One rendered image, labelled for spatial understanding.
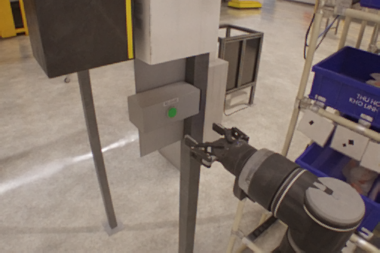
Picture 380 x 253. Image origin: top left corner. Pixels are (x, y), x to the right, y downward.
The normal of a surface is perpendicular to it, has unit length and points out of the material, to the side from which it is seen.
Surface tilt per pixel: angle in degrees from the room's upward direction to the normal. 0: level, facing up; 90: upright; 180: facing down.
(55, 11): 90
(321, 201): 5
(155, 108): 90
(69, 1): 90
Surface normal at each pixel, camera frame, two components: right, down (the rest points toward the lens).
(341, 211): 0.02, -0.82
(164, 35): 0.64, 0.40
